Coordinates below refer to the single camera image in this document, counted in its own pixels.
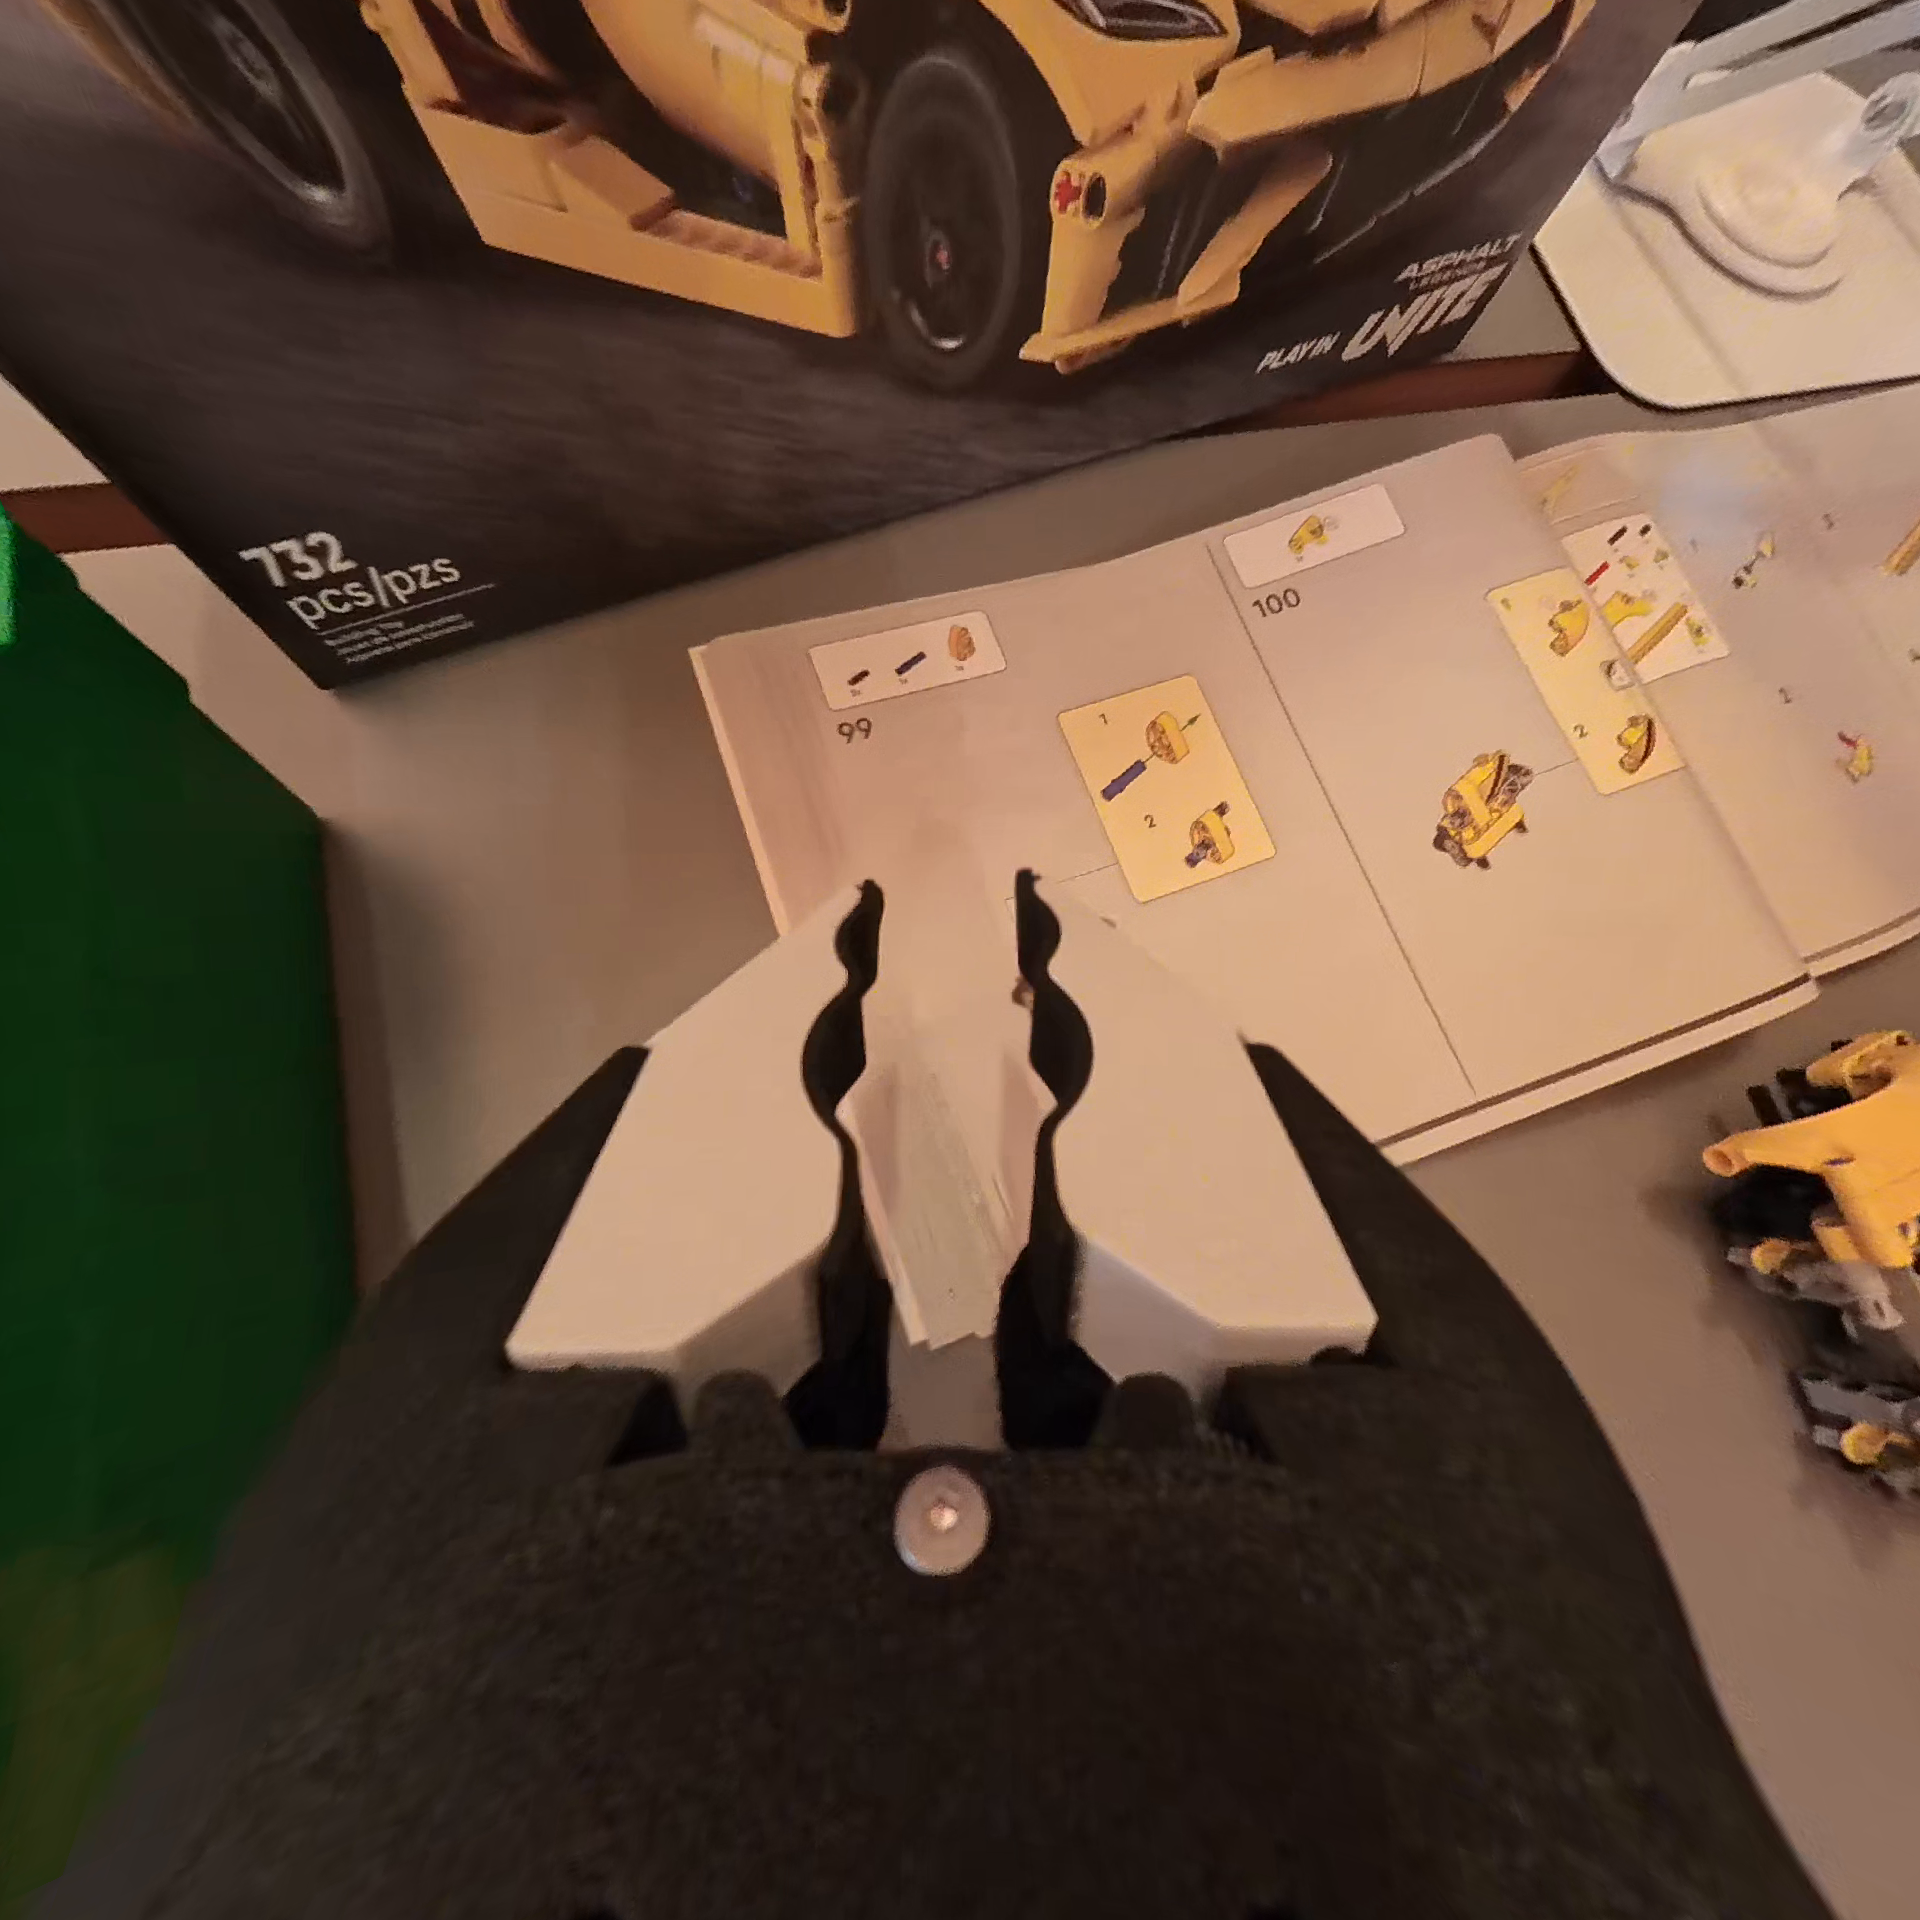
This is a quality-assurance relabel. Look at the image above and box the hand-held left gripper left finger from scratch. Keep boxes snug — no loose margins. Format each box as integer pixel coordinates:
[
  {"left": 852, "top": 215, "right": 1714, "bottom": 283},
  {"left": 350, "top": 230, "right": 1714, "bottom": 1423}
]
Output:
[{"left": 508, "top": 883, "right": 886, "bottom": 1376}]

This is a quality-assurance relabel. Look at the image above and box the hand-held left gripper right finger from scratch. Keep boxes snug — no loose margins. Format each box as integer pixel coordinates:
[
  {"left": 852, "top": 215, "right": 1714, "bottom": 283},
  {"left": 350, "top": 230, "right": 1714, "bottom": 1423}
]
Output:
[{"left": 1014, "top": 871, "right": 1379, "bottom": 1374}]

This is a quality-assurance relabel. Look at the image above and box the instruction booklet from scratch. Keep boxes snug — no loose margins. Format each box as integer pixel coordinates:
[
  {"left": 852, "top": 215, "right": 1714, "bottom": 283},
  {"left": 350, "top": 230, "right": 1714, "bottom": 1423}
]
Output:
[{"left": 687, "top": 405, "right": 1920, "bottom": 1352}]

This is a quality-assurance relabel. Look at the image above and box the grey desk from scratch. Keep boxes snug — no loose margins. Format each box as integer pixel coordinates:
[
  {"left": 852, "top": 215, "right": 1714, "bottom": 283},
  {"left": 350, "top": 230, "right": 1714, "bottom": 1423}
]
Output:
[{"left": 0, "top": 240, "right": 1920, "bottom": 1920}]

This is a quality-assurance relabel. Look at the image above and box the green plastic bin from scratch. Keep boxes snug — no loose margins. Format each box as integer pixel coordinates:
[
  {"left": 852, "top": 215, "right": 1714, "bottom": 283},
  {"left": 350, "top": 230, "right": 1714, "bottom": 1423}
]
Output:
[{"left": 0, "top": 503, "right": 361, "bottom": 1920}]

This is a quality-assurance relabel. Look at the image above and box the yellow toy car model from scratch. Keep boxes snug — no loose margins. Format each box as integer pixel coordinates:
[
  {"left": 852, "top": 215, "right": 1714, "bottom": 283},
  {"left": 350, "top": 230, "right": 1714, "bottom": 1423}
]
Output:
[{"left": 1703, "top": 1026, "right": 1920, "bottom": 1501}]

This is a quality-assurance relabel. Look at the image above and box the black toy set box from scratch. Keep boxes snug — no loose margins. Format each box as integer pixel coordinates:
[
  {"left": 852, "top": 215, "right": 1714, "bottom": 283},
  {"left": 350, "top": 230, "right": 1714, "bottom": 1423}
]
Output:
[{"left": 0, "top": 0, "right": 1705, "bottom": 693}]

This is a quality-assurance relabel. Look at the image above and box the white clipboard stand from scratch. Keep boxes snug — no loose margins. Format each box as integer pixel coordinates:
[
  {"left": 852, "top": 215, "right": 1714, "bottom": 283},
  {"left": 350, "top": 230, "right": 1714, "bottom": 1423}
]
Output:
[{"left": 1529, "top": 0, "right": 1920, "bottom": 410}]

